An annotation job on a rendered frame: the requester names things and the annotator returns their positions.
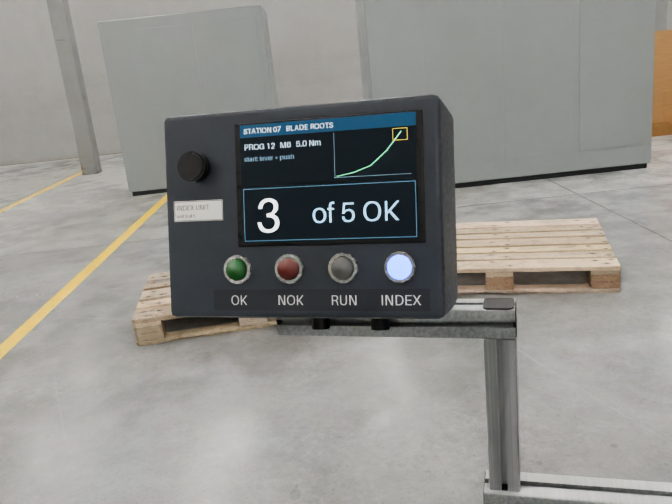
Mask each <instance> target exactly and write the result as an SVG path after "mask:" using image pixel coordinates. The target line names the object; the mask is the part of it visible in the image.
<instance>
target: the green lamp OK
mask: <svg viewBox="0 0 672 504"><path fill-rule="evenodd" d="M251 272H252V268H251V264H250V262H249V260H248V259H247V258H246V257H244V256H242V255H234V256H231V257H230V258H228V259H227V261H226V262H225V264H224V274H225V277H226V278H227V279H228V280H229V281H230V282H231V283H234V284H242V283H245V282H246V281H247V280H248V279H249V278H250V276H251Z"/></svg>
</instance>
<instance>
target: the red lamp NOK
mask: <svg viewBox="0 0 672 504"><path fill-rule="evenodd" d="M303 272H304V267H303V263H302V261H301V259H300V258H299V257H298V256H296V255H294V254H285V255H282V256H281V257H280V258H279V259H278V260H277V261H276V264H275V274H276V276H277V278H278V279H279V280H280V281H282V282H284V283H287V284H292V283H295V282H297V281H299V280H300V278H301V277H302V275H303Z"/></svg>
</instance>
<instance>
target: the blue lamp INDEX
mask: <svg viewBox="0 0 672 504"><path fill-rule="evenodd" d="M415 269H416V265H415V261H414V259H413V258H412V257H411V256H410V255H409V254H408V253H406V252H402V251H398V252H394V253H392V254H390V255H389V256H388V257H387V259H386V261H385V264H384V270H385V273H386V275H387V277H388V278H389V279H390V280H392V281H394V282H397V283H404V282H407V281H408V280H410V279H411V278H412V277H413V275H414V273H415Z"/></svg>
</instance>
